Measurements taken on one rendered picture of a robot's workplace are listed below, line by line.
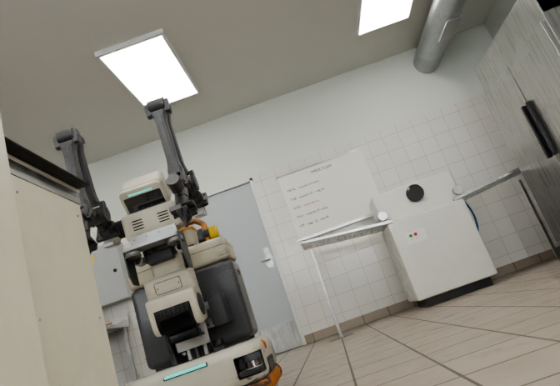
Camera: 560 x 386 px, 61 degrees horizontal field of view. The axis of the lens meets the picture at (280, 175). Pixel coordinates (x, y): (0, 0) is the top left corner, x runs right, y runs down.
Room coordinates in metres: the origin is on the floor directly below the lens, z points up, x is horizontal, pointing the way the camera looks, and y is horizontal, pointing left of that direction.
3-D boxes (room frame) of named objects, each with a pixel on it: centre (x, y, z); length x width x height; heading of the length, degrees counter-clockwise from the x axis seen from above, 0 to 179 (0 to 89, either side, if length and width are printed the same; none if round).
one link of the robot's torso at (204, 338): (2.23, 0.58, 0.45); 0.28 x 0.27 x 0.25; 91
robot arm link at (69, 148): (1.93, 0.85, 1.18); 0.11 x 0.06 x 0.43; 91
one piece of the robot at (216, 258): (2.49, 0.64, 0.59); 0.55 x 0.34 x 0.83; 91
